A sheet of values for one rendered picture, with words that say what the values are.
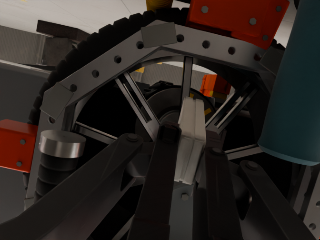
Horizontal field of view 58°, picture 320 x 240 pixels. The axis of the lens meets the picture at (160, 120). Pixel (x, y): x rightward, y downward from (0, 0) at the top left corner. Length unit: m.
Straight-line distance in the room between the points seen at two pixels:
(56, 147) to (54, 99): 0.24
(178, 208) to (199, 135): 0.23
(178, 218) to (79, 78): 0.28
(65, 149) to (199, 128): 0.15
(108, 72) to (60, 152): 0.24
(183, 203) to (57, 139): 0.18
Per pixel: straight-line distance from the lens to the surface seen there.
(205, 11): 0.50
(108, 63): 0.50
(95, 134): 0.62
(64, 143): 0.28
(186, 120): 0.18
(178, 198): 0.38
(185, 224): 0.40
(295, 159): 0.42
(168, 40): 0.49
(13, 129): 0.56
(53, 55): 7.34
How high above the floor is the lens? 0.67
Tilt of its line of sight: 8 degrees up
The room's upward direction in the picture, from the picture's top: 167 degrees counter-clockwise
